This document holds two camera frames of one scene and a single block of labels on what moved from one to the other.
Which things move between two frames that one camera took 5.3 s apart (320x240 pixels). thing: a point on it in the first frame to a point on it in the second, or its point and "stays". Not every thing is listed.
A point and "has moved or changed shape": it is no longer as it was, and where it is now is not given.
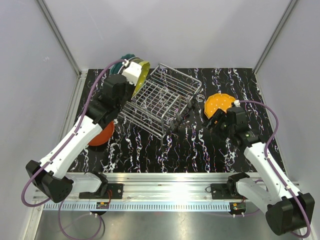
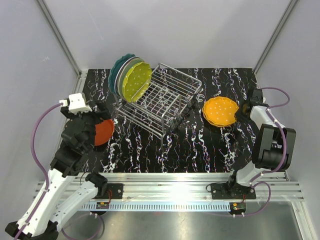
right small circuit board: [237, 207] stays
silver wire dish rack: [160, 105] stays
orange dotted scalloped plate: [214, 102] has moved or changed shape
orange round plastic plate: [104, 136] stays
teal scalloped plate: [115, 67] stays
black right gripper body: [224, 130] to [243, 115]
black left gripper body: [129, 90] to [91, 119]
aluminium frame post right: [274, 36] stays
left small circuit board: [102, 205] stays
